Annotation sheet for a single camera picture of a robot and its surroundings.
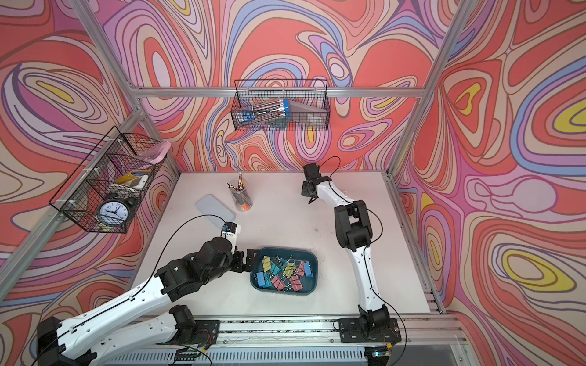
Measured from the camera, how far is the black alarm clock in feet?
2.20

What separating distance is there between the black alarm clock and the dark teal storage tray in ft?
1.48

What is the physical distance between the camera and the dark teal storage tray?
2.72 ft

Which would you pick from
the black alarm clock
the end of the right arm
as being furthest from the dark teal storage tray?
the black alarm clock
